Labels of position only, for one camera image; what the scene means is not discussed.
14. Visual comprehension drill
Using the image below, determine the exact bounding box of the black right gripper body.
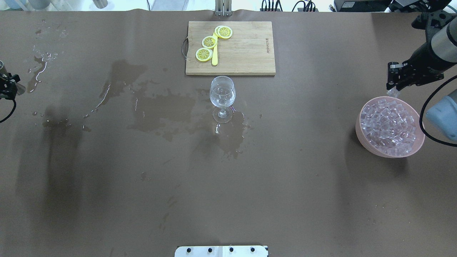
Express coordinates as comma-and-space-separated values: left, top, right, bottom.
386, 55, 445, 91

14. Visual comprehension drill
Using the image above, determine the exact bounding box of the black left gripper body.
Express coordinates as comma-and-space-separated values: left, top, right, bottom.
0, 61, 21, 100

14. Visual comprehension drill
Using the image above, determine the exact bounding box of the clear ice cube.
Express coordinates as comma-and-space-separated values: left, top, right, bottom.
387, 87, 400, 98

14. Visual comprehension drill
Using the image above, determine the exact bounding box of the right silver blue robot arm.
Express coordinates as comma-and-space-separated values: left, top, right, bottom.
386, 10, 457, 147

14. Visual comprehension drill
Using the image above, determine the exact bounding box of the pink bowl of ice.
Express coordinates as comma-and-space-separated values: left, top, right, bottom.
355, 96, 425, 158

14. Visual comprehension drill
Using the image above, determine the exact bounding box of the clear wine glass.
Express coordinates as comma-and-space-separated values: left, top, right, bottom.
210, 75, 236, 124

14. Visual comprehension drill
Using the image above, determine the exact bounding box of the wooden cutting board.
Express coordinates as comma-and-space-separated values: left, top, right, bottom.
185, 21, 276, 76

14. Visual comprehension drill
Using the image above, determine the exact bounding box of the lemon slice near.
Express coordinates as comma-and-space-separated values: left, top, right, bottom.
195, 47, 213, 62

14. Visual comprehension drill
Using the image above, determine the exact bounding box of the lemon slice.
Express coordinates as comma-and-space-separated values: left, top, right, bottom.
195, 47, 213, 62
201, 36, 218, 49
215, 25, 233, 39

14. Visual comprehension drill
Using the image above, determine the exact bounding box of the lemon slice far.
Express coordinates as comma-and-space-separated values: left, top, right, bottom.
215, 25, 233, 39

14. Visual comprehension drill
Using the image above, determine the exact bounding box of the lemon slice middle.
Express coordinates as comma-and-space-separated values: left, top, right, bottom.
201, 36, 218, 49

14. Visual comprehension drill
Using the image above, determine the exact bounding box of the aluminium frame post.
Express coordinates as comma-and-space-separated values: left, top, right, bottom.
214, 0, 233, 17

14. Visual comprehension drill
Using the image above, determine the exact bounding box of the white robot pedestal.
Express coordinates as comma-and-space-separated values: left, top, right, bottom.
174, 245, 270, 257

